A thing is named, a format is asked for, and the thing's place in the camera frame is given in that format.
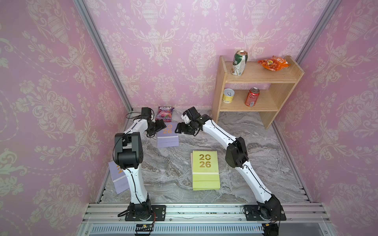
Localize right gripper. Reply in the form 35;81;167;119
174;120;196;134

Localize purple calendar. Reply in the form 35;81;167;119
157;122;179;148
108;161;130;195

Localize green calendar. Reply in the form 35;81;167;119
191;153;193;178
191;150;221;191

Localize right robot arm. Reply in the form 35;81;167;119
175;107;286;222

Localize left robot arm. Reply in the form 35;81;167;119
113;107;166;221

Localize purple candy bag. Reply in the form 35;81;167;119
156;106;174;123

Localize yellow tin can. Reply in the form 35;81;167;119
222;89;235;104

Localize red soda can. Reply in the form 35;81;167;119
245;88;260;107

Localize green drink can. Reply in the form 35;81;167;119
231;50;248;76

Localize small circuit board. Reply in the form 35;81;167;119
135;224;154;232

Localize wooden shelf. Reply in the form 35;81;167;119
212;55;305;130

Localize orange snack bag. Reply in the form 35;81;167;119
258;56;290;71

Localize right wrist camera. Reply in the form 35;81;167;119
181;114;191;124

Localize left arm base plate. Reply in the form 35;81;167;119
125;204;166;222

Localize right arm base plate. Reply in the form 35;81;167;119
242;205;287;223

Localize aluminium front rail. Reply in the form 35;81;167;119
77;202;337;236

